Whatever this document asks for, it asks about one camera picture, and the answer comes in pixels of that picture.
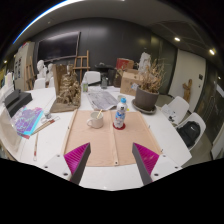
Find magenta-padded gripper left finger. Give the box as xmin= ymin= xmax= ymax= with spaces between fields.
xmin=42 ymin=142 xmax=92 ymax=186

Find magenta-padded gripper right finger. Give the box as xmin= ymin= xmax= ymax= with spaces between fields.
xmin=131 ymin=142 xmax=182 ymax=187

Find clear blue-capped drink bottle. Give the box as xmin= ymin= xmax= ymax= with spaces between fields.
xmin=113 ymin=97 xmax=129 ymax=130

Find beige canvas table mat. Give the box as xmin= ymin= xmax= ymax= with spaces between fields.
xmin=61 ymin=109 xmax=163 ymax=168

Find light wooden slat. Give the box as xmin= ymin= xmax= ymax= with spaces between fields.
xmin=59 ymin=108 xmax=79 ymax=156

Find long paintbrush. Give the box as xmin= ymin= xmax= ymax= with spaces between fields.
xmin=32 ymin=132 xmax=39 ymax=162

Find white ceramic mug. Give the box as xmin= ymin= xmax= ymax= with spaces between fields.
xmin=86 ymin=110 xmax=105 ymax=130

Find bundle of paintbrushes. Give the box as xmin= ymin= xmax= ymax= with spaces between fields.
xmin=31 ymin=115 xmax=62 ymax=136

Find grey plant saucer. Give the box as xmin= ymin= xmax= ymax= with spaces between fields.
xmin=131 ymin=98 xmax=158 ymax=115

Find black backpack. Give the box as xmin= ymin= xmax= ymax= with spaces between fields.
xmin=177 ymin=120 xmax=202 ymax=149

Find dried plant in grey pot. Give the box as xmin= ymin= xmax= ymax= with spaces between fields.
xmin=134 ymin=58 xmax=167 ymax=112

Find white plastic chair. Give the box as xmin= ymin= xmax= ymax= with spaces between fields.
xmin=160 ymin=95 xmax=190 ymax=126
xmin=175 ymin=112 xmax=208 ymax=153
xmin=32 ymin=77 xmax=47 ymax=90
xmin=83 ymin=70 xmax=102 ymax=85

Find colourful printed book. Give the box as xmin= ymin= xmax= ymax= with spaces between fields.
xmin=11 ymin=105 xmax=44 ymax=139

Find brown carved sculpture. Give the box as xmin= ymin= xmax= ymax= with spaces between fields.
xmin=49 ymin=63 xmax=83 ymax=114

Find green-labelled spray bottle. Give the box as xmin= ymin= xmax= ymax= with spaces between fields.
xmin=81 ymin=73 xmax=89 ymax=93

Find wooden figure sculpture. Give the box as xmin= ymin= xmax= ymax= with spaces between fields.
xmin=182 ymin=78 xmax=194 ymax=104

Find brown cardboard box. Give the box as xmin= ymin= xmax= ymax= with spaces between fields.
xmin=119 ymin=68 xmax=143 ymax=97

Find black box stack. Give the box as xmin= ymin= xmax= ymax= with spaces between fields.
xmin=3 ymin=88 xmax=34 ymax=118

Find grey pitcher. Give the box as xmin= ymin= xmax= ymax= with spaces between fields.
xmin=100 ymin=75 xmax=109 ymax=90

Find wooden easel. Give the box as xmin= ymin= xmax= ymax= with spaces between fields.
xmin=72 ymin=49 xmax=92 ymax=83
xmin=24 ymin=54 xmax=36 ymax=91

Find black desk appliance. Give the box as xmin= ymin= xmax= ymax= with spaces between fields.
xmin=94 ymin=62 xmax=116 ymax=83

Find white plaster statue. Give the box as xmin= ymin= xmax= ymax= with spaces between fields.
xmin=138 ymin=51 xmax=152 ymax=74

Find red box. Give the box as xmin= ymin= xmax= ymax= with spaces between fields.
xmin=115 ymin=57 xmax=135 ymax=72

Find white cabinet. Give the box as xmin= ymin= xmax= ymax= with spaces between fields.
xmin=13 ymin=41 xmax=36 ymax=92

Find round ceiling spotlights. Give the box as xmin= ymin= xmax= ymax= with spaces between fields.
xmin=173 ymin=36 xmax=217 ymax=56

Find long ceiling light strip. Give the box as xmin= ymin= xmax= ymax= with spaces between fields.
xmin=13 ymin=0 xmax=84 ymax=44

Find black wall screen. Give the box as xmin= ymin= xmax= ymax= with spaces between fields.
xmin=36 ymin=31 xmax=82 ymax=63

